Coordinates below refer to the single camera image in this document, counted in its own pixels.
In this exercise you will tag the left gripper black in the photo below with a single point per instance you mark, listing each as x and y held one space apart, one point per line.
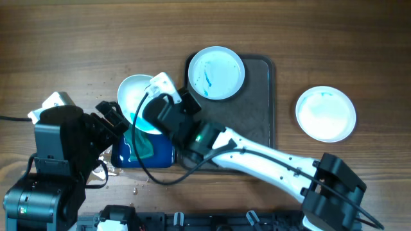
108 133

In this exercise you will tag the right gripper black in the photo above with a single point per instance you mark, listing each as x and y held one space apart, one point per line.
195 107

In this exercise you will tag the green sponge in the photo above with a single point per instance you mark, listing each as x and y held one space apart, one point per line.
143 145

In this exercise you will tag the small white plate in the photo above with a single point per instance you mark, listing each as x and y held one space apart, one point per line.
216 73

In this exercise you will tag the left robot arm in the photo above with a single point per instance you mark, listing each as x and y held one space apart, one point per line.
45 202

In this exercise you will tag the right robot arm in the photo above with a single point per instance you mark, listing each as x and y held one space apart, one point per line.
329 191

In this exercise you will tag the black tray with blue liquid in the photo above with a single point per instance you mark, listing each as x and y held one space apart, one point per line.
163 154

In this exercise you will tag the dark brown serving tray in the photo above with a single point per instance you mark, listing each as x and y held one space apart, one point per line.
251 111

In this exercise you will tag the water spill on table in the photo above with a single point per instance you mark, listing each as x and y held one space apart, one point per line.
103 172

